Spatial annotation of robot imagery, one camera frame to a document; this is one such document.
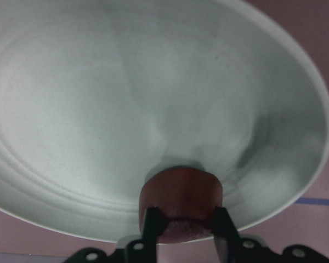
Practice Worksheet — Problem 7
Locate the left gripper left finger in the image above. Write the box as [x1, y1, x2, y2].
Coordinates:
[141, 207, 167, 262]

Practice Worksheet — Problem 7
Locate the light green plate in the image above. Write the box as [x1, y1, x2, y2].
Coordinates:
[0, 1, 329, 242]

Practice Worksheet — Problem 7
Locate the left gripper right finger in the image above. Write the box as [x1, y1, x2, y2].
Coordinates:
[212, 207, 240, 262]

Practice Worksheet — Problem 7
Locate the brown bun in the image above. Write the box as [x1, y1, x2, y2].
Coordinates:
[139, 167, 223, 244]

